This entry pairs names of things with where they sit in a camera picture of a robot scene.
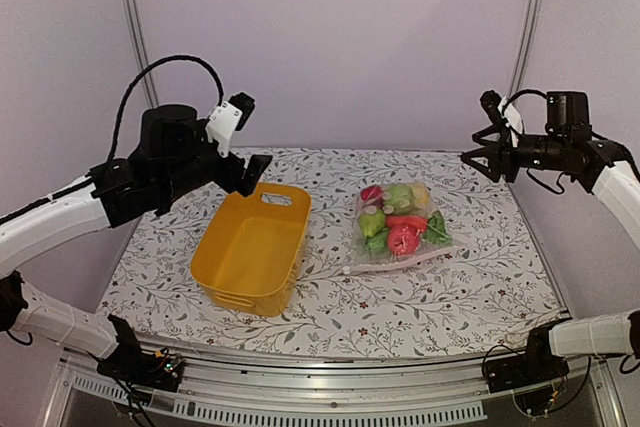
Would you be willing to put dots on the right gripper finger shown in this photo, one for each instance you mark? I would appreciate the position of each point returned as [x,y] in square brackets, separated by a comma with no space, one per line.
[485,160]
[487,136]

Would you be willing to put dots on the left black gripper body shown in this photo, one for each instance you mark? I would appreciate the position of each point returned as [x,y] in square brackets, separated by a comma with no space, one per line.
[187,175]

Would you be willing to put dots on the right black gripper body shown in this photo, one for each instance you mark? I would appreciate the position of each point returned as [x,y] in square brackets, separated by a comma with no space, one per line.
[553,155]

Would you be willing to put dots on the yellow toy lemon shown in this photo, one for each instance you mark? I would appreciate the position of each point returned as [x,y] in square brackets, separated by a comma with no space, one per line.
[421,195]

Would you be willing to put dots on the green toy lettuce leaf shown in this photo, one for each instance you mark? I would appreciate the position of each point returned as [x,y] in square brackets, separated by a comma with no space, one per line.
[436,233]

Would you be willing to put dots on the yellow plastic basket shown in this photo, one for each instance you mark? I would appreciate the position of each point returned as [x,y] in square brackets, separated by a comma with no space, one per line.
[249,256]

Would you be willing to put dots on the clear zip top bag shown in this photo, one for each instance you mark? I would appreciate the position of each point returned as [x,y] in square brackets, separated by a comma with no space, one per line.
[358,259]

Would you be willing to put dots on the orange toy carrot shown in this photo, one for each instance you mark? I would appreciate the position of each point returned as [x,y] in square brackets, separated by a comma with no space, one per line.
[418,222]

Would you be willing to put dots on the red toy tomato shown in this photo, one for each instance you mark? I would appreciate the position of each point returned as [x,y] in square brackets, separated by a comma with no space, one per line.
[403,240]

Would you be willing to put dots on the red toy apple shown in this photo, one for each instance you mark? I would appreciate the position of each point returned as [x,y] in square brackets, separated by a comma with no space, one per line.
[372,196]

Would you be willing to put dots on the green toy cucumber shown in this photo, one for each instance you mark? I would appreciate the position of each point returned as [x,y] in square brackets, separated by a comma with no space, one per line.
[377,244]

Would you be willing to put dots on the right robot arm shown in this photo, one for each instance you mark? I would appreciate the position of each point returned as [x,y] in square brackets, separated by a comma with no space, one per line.
[604,168]

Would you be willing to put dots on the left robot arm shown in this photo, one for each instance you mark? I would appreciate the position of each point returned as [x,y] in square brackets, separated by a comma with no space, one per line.
[108,196]

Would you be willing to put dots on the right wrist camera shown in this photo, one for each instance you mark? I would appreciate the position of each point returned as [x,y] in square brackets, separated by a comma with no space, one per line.
[502,112]

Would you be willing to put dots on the right aluminium frame post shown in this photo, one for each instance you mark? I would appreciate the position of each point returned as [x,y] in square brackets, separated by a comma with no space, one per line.
[525,46]

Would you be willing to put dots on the aluminium frame post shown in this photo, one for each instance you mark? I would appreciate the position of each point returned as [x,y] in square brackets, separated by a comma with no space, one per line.
[525,46]
[135,28]

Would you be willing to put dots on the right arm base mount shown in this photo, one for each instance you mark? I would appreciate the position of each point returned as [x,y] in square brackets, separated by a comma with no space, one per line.
[505,369]

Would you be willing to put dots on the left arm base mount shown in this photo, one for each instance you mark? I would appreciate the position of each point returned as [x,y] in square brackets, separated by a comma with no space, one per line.
[128,363]

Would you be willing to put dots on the front aluminium rail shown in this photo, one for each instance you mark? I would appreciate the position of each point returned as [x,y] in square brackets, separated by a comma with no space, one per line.
[229,387]

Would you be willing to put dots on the left aluminium frame post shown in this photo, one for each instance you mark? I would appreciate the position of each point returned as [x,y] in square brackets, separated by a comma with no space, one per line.
[135,28]

